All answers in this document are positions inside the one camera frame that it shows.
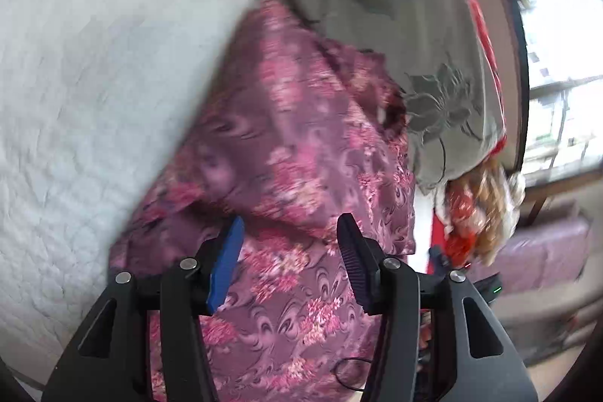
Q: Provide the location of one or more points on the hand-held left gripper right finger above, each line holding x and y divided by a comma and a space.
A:
352, 260

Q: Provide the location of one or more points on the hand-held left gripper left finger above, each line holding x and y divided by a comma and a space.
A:
226, 265

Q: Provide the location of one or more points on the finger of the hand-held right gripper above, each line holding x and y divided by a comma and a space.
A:
438, 260

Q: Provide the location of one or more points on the purple floral garment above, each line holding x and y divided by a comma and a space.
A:
292, 157

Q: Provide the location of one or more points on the red cushion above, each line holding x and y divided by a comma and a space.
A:
436, 237

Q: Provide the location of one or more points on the plastic bag of toys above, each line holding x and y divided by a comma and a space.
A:
476, 209

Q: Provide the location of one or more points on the purple cushioned seat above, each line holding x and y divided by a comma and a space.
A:
546, 246

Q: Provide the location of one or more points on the white quilted bed cover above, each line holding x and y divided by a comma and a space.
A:
94, 77

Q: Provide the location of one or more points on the barred window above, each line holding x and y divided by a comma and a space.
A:
560, 6

